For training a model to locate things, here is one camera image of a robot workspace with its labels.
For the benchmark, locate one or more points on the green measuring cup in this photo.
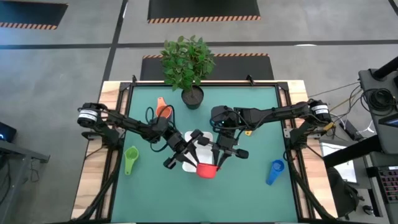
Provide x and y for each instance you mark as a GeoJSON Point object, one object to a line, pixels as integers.
{"type": "Point", "coordinates": [131, 154]}

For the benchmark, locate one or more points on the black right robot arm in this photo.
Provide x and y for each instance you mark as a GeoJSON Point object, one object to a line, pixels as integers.
{"type": "Point", "coordinates": [280, 113]}

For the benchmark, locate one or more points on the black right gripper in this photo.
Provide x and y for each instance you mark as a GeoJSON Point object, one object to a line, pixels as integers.
{"type": "Point", "coordinates": [228, 141]}

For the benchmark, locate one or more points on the orange measuring cup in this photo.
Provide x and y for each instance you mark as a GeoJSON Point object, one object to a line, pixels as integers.
{"type": "Point", "coordinates": [163, 110]}

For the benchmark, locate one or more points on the black power brick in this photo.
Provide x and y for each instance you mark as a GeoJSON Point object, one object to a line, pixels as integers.
{"type": "Point", "coordinates": [348, 129]}

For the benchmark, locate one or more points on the black device with blue light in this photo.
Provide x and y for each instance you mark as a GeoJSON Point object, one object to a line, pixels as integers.
{"type": "Point", "coordinates": [7, 132]}

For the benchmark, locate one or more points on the blue measuring cup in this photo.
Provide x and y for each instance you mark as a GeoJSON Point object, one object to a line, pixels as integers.
{"type": "Point", "coordinates": [273, 174]}

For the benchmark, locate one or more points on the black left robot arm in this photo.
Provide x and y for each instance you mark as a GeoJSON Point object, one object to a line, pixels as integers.
{"type": "Point", "coordinates": [124, 123]}

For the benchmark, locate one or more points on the white plastic basket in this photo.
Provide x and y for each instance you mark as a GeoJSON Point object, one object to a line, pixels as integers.
{"type": "Point", "coordinates": [205, 157]}

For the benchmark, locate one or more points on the green plant in black pot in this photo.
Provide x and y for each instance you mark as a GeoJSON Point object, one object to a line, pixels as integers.
{"type": "Point", "coordinates": [186, 62]}

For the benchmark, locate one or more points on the grey desk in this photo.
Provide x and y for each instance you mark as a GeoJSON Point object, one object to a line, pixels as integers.
{"type": "Point", "coordinates": [18, 152]}

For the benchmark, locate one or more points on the backlit keyboard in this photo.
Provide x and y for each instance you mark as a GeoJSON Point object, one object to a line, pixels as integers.
{"type": "Point", "coordinates": [390, 183]}

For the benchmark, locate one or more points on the white paper sheet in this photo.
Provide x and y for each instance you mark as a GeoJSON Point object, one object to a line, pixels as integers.
{"type": "Point", "coordinates": [346, 172]}

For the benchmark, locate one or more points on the red measuring cup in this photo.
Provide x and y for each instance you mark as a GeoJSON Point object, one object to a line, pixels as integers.
{"type": "Point", "coordinates": [206, 171]}

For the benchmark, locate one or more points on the green table mat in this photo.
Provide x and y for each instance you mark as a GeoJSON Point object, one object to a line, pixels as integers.
{"type": "Point", "coordinates": [217, 199]}

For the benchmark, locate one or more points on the yellow measuring cup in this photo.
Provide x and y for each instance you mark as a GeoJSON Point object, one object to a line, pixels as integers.
{"type": "Point", "coordinates": [248, 133]}

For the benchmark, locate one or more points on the grey equipment cart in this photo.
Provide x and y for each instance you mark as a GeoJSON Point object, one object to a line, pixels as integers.
{"type": "Point", "coordinates": [367, 81]}

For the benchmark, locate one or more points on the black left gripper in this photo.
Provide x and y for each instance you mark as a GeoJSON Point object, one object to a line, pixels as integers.
{"type": "Point", "coordinates": [178, 142]}

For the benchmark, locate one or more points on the black pole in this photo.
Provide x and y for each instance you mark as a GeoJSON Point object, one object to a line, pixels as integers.
{"type": "Point", "coordinates": [385, 70]}

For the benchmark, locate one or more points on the black hazard-striped floor mat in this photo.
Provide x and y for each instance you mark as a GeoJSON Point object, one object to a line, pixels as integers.
{"type": "Point", "coordinates": [202, 9]}
{"type": "Point", "coordinates": [31, 12]}
{"type": "Point", "coordinates": [242, 67]}

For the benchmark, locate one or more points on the black beam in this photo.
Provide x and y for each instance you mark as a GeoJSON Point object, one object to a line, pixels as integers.
{"type": "Point", "coordinates": [351, 152]}

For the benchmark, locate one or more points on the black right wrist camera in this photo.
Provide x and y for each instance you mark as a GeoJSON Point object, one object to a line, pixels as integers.
{"type": "Point", "coordinates": [221, 115]}

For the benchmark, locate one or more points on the black backpack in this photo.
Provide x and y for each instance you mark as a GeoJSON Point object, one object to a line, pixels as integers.
{"type": "Point", "coordinates": [342, 196]}

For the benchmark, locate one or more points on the black aluminium table frame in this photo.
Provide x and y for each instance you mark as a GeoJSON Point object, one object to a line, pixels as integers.
{"type": "Point", "coordinates": [123, 86]}

